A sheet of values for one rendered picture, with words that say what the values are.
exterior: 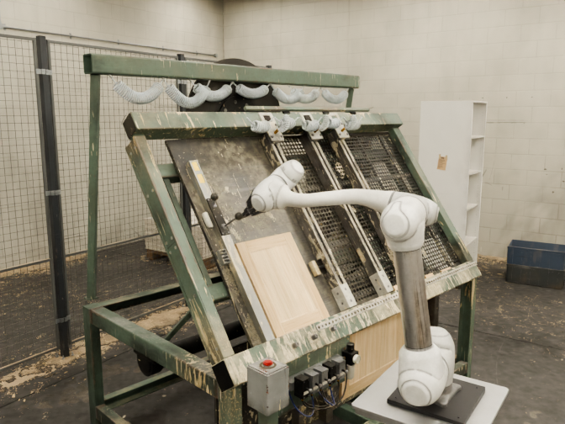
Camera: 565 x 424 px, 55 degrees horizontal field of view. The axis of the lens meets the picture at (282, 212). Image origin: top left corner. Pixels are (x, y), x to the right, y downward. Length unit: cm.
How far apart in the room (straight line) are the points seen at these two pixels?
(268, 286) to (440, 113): 416
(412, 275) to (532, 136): 571
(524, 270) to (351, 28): 424
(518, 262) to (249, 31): 564
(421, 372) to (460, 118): 453
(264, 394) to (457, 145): 463
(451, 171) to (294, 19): 394
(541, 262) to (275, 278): 446
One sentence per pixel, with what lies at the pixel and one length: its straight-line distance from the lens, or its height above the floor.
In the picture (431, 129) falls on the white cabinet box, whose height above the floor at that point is 173.
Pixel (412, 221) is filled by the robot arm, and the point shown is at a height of 154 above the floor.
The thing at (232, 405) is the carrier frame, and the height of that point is 71.
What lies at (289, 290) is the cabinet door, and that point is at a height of 104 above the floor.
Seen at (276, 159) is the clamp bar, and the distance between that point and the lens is 302.
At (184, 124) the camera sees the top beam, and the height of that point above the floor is 185.
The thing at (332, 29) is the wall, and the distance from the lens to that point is 863.
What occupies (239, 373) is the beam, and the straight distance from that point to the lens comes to 232.
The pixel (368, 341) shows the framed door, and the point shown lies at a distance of 340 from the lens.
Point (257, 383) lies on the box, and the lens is 217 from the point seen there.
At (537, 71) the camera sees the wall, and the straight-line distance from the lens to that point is 757.
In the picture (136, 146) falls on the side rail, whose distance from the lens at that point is 260.
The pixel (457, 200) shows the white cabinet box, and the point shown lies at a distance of 636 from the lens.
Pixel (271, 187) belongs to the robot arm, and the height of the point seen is 161.
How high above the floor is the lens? 189
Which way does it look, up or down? 10 degrees down
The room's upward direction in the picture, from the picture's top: straight up
